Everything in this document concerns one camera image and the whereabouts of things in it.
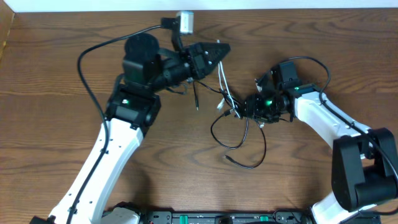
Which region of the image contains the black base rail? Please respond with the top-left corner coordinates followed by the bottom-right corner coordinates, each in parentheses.
top-left (102, 211), bottom-right (382, 224)

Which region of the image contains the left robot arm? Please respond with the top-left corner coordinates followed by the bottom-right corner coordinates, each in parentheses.
top-left (31, 31), bottom-right (231, 224)

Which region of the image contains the white cable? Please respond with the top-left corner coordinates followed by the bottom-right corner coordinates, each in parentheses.
top-left (216, 39), bottom-right (242, 119)

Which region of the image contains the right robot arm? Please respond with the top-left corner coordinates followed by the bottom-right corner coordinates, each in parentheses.
top-left (243, 58), bottom-right (397, 223)

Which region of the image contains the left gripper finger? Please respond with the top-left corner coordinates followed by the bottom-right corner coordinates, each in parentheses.
top-left (203, 42), bottom-right (231, 59)
top-left (205, 55), bottom-right (225, 76)

